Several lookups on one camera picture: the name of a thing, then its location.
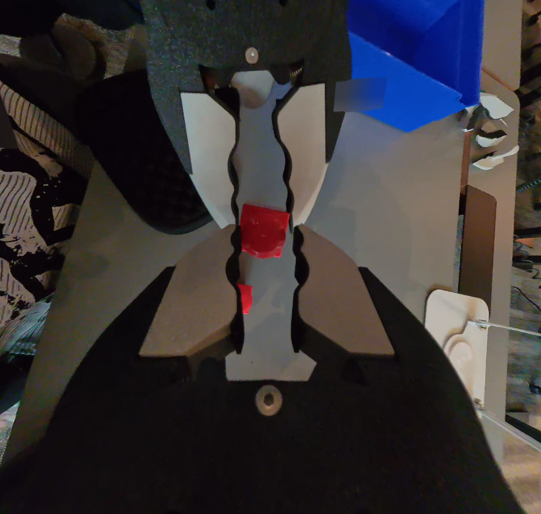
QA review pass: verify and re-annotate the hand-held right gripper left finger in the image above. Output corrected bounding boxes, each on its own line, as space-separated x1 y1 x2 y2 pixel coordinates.
139 223 246 357

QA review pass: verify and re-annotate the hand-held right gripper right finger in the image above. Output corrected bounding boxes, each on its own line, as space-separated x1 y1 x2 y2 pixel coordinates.
291 224 397 357

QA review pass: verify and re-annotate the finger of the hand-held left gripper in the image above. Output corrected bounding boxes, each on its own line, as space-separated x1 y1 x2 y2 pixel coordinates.
180 92 242 228
272 83 328 227

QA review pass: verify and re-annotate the white tabletop display stand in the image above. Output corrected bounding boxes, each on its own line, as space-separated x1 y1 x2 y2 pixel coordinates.
425 290 541 419

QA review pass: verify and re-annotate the blue plastic bin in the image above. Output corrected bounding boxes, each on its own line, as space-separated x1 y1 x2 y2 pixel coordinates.
332 0 487 133

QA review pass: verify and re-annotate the white plastic object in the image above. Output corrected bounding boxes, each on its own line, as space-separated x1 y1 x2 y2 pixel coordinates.
471 144 520 171
463 93 515 148

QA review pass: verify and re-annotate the black-and-white patterned garment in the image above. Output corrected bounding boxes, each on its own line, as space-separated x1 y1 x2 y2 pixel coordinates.
0 79 94 354

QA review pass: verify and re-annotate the brown desk cable cover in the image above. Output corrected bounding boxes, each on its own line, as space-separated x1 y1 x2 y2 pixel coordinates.
458 184 498 308

